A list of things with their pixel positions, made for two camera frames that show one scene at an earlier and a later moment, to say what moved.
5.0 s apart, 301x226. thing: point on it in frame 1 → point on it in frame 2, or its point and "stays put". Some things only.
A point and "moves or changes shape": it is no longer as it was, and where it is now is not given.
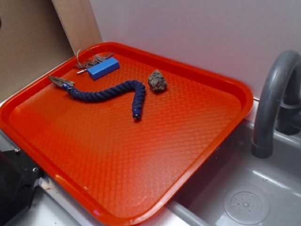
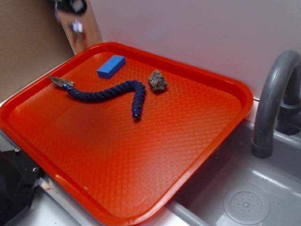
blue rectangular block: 104,68 moves or changes shape
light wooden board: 79,24 stays put
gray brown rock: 156,81 stays put
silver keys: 87,64 → 77,28
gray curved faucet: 280,103 stays put
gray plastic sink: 240,189 stays put
